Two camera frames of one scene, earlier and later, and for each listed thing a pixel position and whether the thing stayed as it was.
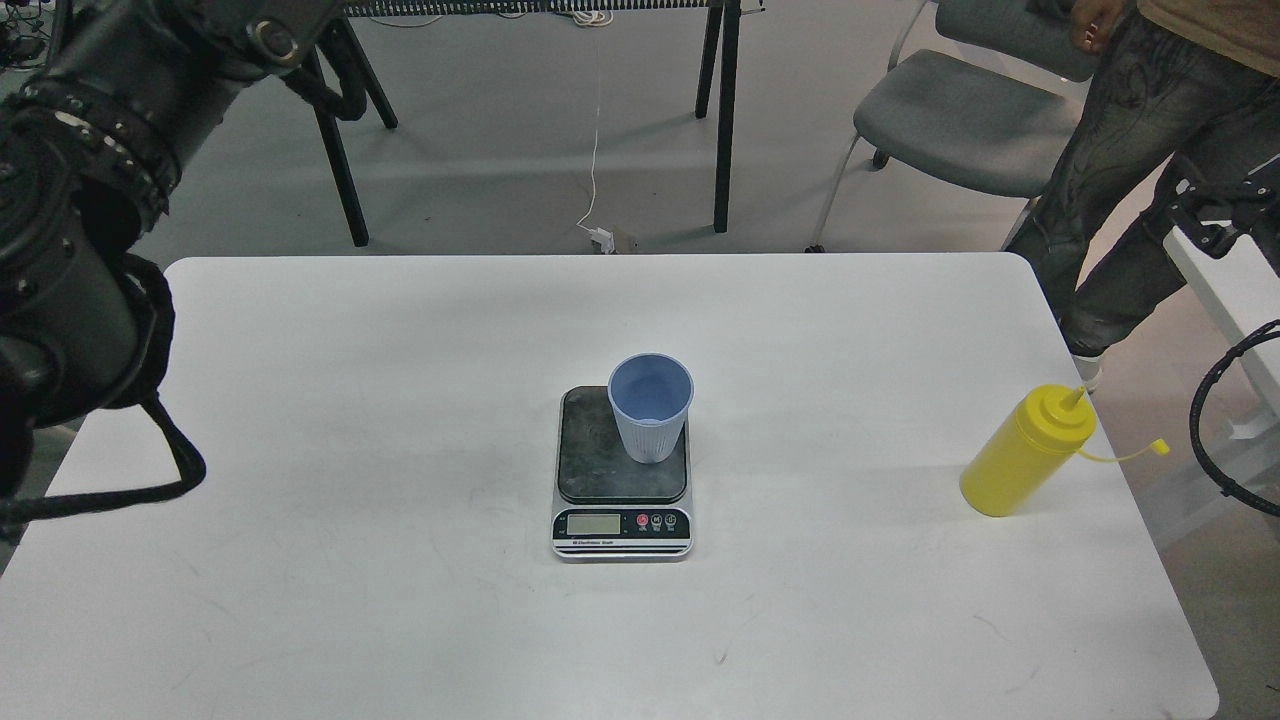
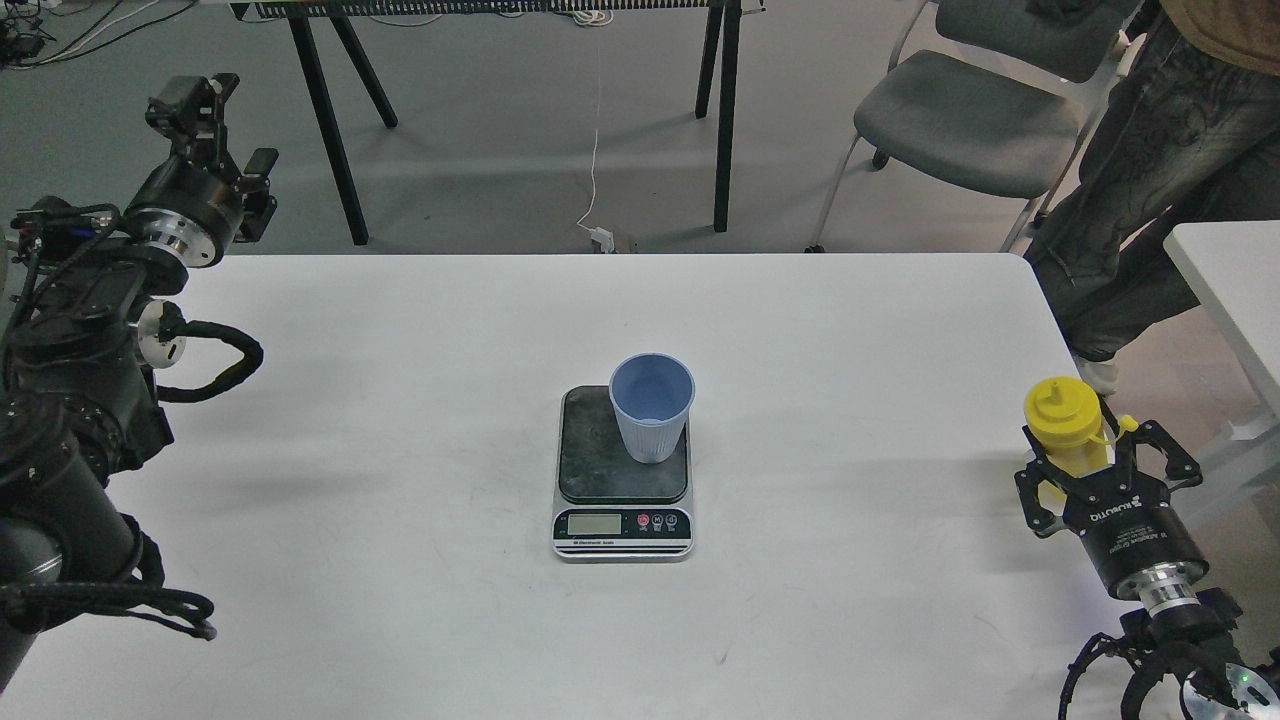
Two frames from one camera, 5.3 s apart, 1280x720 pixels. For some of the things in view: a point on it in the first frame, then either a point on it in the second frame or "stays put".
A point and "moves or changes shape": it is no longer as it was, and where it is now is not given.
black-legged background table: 730,13 stays put
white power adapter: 605,238 stays put
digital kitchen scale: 607,507 stays put
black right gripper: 1184,200 -> 1141,544
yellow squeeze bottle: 1032,448 moves or changes shape
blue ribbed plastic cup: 651,394 stays put
